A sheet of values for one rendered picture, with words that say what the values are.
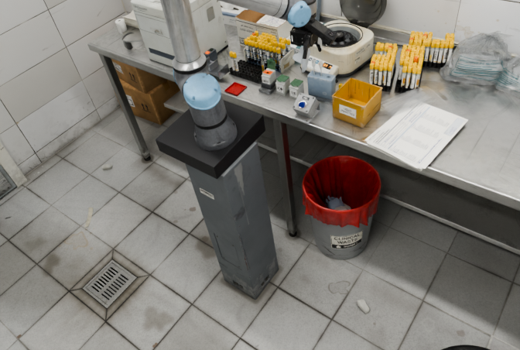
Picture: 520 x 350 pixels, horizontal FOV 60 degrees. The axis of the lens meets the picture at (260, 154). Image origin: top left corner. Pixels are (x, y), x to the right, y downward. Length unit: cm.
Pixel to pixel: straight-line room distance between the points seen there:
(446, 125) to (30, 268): 221
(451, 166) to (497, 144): 19
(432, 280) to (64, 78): 254
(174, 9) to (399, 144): 85
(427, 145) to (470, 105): 29
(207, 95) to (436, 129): 79
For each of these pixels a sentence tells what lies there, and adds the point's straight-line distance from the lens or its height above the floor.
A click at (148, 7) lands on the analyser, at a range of 205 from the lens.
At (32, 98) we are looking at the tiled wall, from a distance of 321.
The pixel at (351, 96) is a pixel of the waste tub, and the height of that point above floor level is 89.
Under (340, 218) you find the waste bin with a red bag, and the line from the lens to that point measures 199.
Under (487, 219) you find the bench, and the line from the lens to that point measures 225.
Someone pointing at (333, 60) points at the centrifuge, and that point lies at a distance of 188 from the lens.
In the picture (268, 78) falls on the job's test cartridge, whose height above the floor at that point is 94.
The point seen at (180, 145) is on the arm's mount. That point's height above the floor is 93.
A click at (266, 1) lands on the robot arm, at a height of 139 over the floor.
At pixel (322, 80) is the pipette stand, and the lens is 174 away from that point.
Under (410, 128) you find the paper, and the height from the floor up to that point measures 89.
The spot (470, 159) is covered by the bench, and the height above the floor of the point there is 88.
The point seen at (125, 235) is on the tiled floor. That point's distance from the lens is 267.
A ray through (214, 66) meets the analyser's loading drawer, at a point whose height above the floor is 92.
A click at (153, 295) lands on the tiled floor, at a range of 239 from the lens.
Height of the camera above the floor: 197
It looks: 44 degrees down
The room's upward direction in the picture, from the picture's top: 10 degrees counter-clockwise
